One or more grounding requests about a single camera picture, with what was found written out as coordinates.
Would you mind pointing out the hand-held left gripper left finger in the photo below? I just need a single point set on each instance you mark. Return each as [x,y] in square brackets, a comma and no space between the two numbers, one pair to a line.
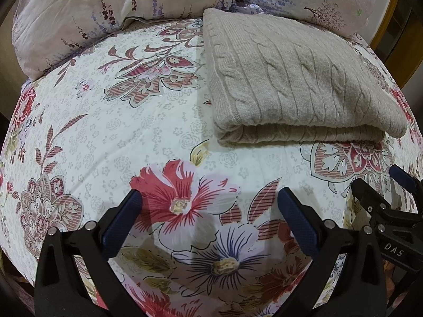
[123,216]

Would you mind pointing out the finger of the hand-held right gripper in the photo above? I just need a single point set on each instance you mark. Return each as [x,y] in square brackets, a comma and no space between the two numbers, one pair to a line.
[402,176]
[368,199]

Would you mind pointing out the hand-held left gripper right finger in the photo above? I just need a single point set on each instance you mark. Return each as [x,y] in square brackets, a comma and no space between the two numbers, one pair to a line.
[299,219]

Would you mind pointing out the floral bed sheet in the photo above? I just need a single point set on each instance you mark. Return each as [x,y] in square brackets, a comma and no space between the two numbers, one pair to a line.
[132,128]

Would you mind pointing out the wooden headboard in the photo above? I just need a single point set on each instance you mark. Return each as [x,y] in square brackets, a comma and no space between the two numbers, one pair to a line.
[401,33]

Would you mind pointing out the white pillow with purple sprigs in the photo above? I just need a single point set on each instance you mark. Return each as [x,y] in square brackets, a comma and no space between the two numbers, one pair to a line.
[82,10]

